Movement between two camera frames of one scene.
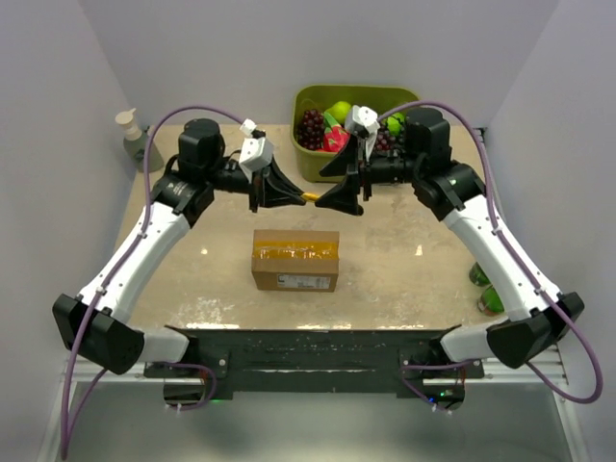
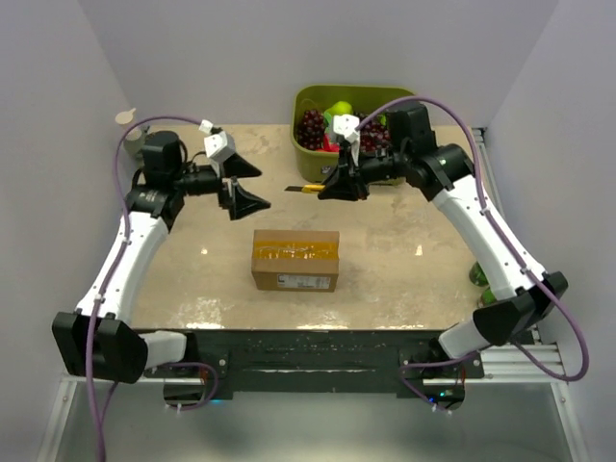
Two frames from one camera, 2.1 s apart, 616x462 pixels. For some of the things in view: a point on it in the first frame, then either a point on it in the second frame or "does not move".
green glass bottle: x=477 y=276 does not move
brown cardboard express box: x=295 y=260 does not move
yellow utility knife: x=310 y=196 to x=309 y=188
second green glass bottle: x=490 y=303 does not move
